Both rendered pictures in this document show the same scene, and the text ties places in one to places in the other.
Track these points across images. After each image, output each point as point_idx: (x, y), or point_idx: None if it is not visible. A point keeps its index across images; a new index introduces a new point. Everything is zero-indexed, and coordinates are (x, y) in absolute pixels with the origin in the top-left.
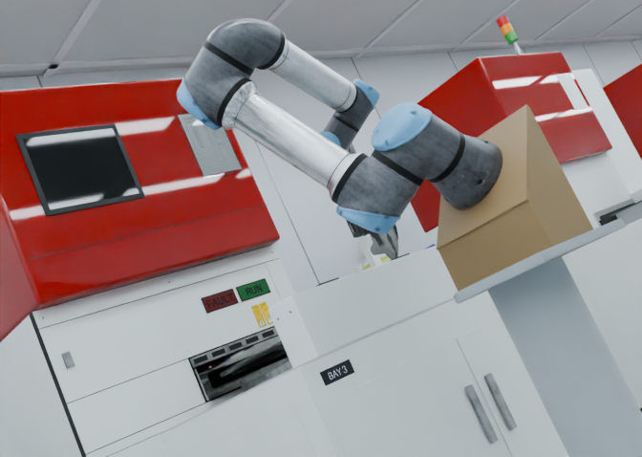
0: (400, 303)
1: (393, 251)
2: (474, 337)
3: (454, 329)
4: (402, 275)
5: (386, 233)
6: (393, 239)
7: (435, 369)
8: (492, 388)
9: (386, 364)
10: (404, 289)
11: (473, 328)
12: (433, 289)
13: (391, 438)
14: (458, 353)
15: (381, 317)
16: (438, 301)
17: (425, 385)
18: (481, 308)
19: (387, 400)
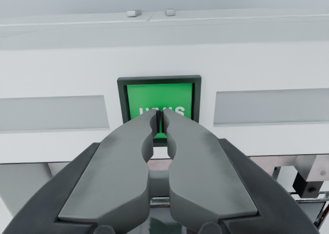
0: (253, 26)
1: (174, 111)
2: (110, 20)
3: (139, 22)
4: (224, 34)
5: (149, 184)
6: (135, 143)
7: (211, 16)
8: (137, 11)
9: (304, 17)
10: (230, 29)
11: (98, 23)
12: (134, 30)
13: (300, 11)
14: (158, 18)
15: (317, 22)
16: (141, 27)
17: (236, 14)
18: (47, 26)
19: (306, 12)
